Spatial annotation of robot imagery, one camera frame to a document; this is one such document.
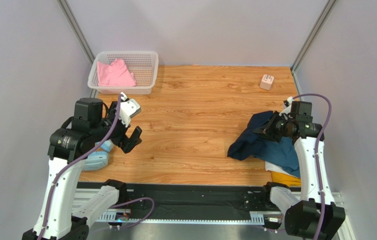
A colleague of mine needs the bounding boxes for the white perforated plastic basket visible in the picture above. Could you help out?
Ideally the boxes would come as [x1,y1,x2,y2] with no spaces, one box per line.
[87,51,159,95]

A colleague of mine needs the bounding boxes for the right corner aluminium post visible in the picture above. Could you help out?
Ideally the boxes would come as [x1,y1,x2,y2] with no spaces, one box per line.
[290,0,338,72]

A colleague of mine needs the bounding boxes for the aluminium front rail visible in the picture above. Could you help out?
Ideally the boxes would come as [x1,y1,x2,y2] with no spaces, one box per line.
[35,187,349,240]

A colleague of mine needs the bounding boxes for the small pink white box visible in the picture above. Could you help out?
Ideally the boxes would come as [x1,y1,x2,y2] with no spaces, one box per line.
[259,74,275,91]

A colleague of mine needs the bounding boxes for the left corner aluminium post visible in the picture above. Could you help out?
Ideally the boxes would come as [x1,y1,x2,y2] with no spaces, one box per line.
[56,0,95,65]

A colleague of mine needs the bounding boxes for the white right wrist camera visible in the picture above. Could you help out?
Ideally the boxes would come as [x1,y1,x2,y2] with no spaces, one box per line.
[279,96,294,116]

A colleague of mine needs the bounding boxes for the light blue headphones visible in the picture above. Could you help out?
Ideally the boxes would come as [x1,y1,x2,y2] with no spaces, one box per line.
[82,140,114,172]

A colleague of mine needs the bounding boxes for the navy blue t shirt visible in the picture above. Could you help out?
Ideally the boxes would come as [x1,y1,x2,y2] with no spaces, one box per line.
[227,111,273,161]

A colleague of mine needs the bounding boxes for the corner aluminium post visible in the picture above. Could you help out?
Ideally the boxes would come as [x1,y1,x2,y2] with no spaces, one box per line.
[290,0,338,72]
[56,0,95,65]

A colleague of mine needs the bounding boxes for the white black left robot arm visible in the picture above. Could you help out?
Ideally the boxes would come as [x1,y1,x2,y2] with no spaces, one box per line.
[22,93,142,240]

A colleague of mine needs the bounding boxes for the white t shirt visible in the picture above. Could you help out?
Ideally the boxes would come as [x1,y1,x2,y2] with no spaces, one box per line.
[264,161,293,176]

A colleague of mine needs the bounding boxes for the teal blue t shirt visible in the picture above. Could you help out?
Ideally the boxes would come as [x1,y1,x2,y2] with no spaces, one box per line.
[251,137,301,178]

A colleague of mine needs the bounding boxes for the pink t shirt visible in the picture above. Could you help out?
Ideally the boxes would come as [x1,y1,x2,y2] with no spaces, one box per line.
[96,59,137,87]

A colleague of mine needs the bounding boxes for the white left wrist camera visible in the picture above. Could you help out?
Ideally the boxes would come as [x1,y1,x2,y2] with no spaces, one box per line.
[118,92,141,128]

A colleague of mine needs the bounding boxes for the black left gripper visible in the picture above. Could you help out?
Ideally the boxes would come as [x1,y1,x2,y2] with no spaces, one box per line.
[91,101,142,153]

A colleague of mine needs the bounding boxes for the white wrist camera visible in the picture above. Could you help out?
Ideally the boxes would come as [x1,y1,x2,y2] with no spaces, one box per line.
[279,96,294,116]
[118,92,141,128]

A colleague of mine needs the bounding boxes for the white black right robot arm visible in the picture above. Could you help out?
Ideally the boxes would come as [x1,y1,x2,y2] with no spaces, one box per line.
[253,98,346,240]

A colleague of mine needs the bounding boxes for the yellow t shirt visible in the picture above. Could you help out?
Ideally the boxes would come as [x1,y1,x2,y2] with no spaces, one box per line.
[270,171,302,187]

